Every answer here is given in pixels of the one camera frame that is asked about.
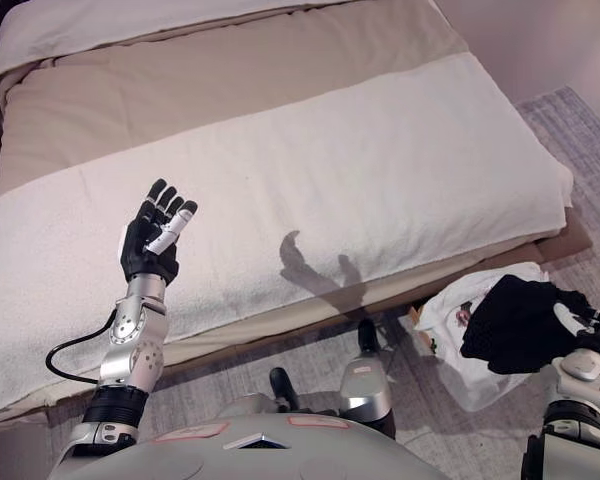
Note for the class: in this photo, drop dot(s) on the silver right robot leg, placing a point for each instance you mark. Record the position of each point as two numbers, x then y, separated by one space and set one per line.
365 390

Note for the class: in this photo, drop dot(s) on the tan upholstered bed frame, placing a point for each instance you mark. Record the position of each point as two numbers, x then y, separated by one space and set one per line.
565 245

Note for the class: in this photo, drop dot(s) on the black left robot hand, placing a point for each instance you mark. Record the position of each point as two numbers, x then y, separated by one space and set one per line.
140 245

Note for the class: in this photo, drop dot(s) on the white folded bed cover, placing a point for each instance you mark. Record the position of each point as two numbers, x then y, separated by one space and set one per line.
80 30

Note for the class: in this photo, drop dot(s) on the silver left robot leg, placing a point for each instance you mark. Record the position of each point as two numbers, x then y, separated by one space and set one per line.
280 382

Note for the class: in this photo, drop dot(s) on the white printed cloth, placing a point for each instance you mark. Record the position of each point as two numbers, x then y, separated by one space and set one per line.
480 390

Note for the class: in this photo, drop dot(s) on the brown woven basket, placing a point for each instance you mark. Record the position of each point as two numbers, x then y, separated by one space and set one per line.
416 314

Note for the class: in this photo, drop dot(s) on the grey robot torso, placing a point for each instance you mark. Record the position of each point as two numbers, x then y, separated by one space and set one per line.
255 460

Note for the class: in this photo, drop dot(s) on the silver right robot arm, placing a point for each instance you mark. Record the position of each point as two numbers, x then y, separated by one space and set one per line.
580 365

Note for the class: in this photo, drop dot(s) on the silver robot leg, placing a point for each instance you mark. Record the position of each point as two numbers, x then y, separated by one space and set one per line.
280 382
365 390

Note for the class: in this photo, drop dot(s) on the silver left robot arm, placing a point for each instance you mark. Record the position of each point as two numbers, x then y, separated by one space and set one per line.
130 350

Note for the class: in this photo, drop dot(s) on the beige duvet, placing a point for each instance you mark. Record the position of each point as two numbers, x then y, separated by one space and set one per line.
180 85

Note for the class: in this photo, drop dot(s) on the black clothes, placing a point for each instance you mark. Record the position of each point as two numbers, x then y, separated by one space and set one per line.
510 325

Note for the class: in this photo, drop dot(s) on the white terry blanket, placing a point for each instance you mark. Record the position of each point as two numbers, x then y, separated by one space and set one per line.
330 175

